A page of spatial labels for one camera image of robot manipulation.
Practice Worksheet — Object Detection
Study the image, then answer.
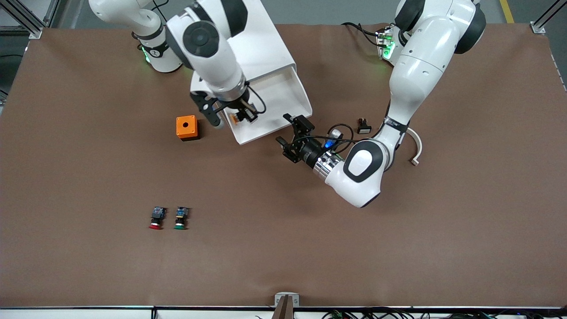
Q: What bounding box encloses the green push button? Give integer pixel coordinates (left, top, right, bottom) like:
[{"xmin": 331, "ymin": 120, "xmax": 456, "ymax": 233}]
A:
[{"xmin": 173, "ymin": 206, "xmax": 190, "ymax": 230}]

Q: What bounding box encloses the red push button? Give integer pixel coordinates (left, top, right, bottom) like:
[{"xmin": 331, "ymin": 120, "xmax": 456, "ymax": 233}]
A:
[{"xmin": 149, "ymin": 206, "xmax": 168, "ymax": 230}]

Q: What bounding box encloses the orange box with hole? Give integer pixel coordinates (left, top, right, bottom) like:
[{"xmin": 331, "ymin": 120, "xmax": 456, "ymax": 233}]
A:
[{"xmin": 176, "ymin": 115, "xmax": 200, "ymax": 142}]

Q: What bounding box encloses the brown table mat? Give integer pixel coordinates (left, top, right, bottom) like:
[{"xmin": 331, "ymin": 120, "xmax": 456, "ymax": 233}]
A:
[{"xmin": 0, "ymin": 22, "xmax": 567, "ymax": 308}]

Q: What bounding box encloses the white curved plastic arc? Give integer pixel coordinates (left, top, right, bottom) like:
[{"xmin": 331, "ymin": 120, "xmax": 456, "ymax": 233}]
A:
[{"xmin": 405, "ymin": 128, "xmax": 423, "ymax": 167}]

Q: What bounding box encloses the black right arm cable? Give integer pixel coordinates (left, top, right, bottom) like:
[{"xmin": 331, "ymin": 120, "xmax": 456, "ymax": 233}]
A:
[{"xmin": 212, "ymin": 83, "xmax": 267, "ymax": 117}]

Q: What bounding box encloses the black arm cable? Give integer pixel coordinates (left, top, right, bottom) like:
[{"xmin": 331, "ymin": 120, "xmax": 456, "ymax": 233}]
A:
[
  {"xmin": 290, "ymin": 123, "xmax": 356, "ymax": 149},
  {"xmin": 212, "ymin": 83, "xmax": 267, "ymax": 117}
]

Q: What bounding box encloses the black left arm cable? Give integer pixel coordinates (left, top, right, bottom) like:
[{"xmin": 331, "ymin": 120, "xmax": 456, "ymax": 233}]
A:
[{"xmin": 290, "ymin": 123, "xmax": 356, "ymax": 149}]

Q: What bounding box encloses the black left base cable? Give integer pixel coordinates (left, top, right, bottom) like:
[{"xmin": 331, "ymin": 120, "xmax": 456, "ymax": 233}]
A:
[{"xmin": 341, "ymin": 21, "xmax": 382, "ymax": 47}]

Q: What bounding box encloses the grey metal bracket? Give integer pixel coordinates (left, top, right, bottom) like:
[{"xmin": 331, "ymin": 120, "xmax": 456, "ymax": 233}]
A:
[{"xmin": 275, "ymin": 292, "xmax": 300, "ymax": 308}]

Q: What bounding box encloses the dark tapered post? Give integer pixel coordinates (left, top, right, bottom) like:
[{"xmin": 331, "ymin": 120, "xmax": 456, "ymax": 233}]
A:
[{"xmin": 272, "ymin": 296, "xmax": 294, "ymax": 319}]

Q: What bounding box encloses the black cable bundle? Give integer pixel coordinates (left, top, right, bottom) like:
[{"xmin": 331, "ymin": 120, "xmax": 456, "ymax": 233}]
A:
[{"xmin": 255, "ymin": 310, "xmax": 501, "ymax": 319}]

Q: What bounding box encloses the aluminium frame profile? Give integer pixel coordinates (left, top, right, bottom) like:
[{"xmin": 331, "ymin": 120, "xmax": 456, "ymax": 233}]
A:
[
  {"xmin": 0, "ymin": 0, "xmax": 60, "ymax": 39},
  {"xmin": 530, "ymin": 0, "xmax": 567, "ymax": 35}
]

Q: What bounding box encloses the white table edge rail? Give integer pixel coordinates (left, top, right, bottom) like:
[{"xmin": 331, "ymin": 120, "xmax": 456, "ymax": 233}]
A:
[{"xmin": 0, "ymin": 306, "xmax": 567, "ymax": 319}]

